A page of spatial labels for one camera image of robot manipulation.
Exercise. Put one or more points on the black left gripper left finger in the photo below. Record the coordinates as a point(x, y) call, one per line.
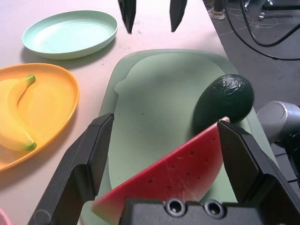
point(82, 168)

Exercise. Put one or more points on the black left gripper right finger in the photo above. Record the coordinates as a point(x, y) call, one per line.
point(243, 164)

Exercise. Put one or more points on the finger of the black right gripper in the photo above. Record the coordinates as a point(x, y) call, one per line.
point(177, 14)
point(128, 14)

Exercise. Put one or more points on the toy watermelon slice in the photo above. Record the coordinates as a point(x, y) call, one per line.
point(175, 168)

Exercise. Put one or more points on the dark green toy avocado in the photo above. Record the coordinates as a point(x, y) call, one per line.
point(225, 98)

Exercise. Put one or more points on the yellow toy banana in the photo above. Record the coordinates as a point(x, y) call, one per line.
point(11, 112)

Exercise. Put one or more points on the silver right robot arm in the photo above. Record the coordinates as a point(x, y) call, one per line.
point(276, 117)

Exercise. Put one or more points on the light bystander sneaker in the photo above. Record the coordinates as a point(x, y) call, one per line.
point(216, 14)

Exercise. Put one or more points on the dark bystander trouser leg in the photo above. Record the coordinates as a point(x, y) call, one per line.
point(219, 3)

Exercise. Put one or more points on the mint green plastic plate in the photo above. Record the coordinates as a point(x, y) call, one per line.
point(70, 35)

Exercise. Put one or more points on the yellow plastic plate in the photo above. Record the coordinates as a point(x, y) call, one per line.
point(47, 112)

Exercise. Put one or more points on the chrome office chair base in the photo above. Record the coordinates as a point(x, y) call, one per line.
point(262, 15)

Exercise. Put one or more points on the green silicone cutting mat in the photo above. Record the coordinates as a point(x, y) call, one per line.
point(159, 105)

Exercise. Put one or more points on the pink plastic plate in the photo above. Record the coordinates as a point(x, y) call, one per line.
point(2, 218)

